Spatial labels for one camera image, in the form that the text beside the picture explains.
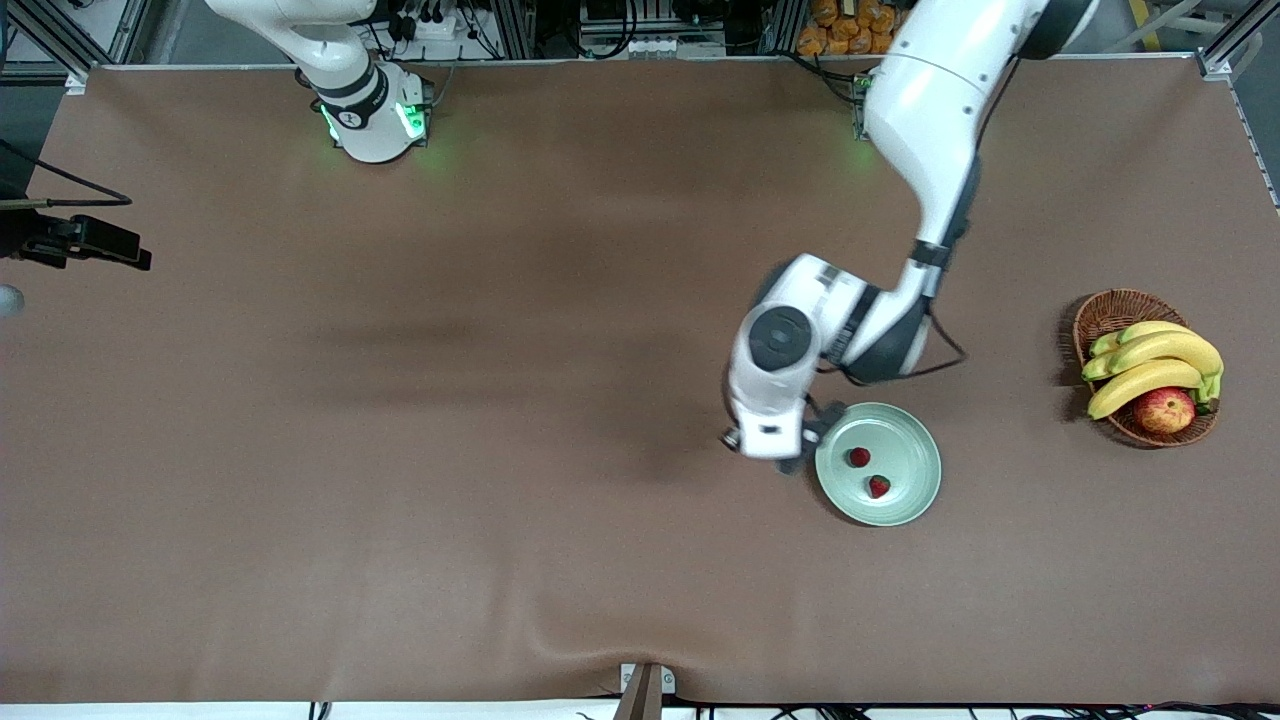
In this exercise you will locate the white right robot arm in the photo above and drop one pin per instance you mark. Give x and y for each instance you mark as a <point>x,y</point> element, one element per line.
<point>370,120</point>

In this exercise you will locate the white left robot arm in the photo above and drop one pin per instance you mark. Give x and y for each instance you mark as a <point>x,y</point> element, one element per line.
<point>930,100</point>

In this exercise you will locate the orange pastries pile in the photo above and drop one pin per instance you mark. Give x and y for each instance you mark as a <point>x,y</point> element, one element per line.
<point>850,30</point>

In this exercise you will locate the brown table cover cloth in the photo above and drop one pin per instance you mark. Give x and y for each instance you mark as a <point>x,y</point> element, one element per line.
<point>500,560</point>

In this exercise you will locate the red toy strawberry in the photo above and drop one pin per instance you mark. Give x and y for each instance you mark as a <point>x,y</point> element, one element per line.
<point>859,457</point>
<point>879,486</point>

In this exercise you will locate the pale green round plate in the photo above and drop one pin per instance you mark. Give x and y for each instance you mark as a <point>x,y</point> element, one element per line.
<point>910,450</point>

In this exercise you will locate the aluminium frame profile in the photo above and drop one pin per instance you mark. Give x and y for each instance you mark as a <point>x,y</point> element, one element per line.
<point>1240,35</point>

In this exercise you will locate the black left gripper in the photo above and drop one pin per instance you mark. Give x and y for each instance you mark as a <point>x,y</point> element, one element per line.
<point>830,415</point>

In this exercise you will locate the red yellow apple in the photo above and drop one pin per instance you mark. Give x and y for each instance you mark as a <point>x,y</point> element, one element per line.
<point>1165,412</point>

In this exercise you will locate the brown wicker basket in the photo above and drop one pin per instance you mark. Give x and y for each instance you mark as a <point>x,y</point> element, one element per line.
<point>1115,312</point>

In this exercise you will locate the white power strip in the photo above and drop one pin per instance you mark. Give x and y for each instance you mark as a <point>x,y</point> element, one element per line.
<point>680,47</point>

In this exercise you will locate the yellow banana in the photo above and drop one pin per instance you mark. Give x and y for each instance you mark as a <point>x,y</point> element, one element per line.
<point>1140,382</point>
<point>1150,329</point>
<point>1170,348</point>

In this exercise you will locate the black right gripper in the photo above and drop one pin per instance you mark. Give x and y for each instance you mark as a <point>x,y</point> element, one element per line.
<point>22,238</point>

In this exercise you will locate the metal clamp with post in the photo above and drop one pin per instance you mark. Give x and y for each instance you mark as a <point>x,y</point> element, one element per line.
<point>640,695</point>

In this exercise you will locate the aluminium frame corner bracket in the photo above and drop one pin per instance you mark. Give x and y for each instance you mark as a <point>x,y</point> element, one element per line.
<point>78,80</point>

